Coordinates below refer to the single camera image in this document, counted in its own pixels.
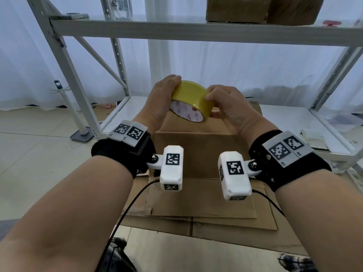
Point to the flat cardboard sheets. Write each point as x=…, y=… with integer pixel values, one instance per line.
x=215, y=218

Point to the person's black shoe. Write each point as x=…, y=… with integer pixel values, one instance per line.
x=297, y=263
x=119, y=256

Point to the person's right hand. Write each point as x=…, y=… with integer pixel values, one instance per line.
x=238, y=110

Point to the dark flat object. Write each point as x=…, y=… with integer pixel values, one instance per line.
x=69, y=16

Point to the person's black left shoe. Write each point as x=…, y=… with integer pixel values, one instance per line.
x=119, y=256

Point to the white stand with phone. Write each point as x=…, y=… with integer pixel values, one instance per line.
x=74, y=116

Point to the white curtain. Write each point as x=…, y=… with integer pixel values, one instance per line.
x=198, y=70

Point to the person's black right shoe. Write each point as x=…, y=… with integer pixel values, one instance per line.
x=297, y=263

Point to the taped cardboard box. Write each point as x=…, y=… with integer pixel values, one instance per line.
x=236, y=9
x=296, y=9

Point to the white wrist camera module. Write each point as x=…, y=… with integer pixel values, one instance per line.
x=171, y=172
x=235, y=181

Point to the open book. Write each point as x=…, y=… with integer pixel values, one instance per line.
x=314, y=140

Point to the clear glass jar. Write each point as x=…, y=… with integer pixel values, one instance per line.
x=122, y=8

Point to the yellow tape roll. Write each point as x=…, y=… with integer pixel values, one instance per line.
x=190, y=94

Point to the person's left hand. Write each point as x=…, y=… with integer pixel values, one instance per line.
x=157, y=101

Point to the black wrist band with markers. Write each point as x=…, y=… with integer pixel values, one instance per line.
x=289, y=167
x=124, y=152

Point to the person's left thumb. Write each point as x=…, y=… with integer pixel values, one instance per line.
x=173, y=79

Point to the pink round object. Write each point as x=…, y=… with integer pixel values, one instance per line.
x=332, y=23

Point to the person's right forearm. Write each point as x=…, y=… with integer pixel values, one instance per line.
x=320, y=223

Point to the person's right thumb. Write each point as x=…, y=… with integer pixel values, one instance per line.
x=212, y=96

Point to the white metal shelf rack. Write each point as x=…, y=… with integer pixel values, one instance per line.
x=198, y=29

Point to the brown cardboard box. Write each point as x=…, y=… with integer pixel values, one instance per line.
x=201, y=150

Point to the person's left forearm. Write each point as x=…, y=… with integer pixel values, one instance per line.
x=65, y=215

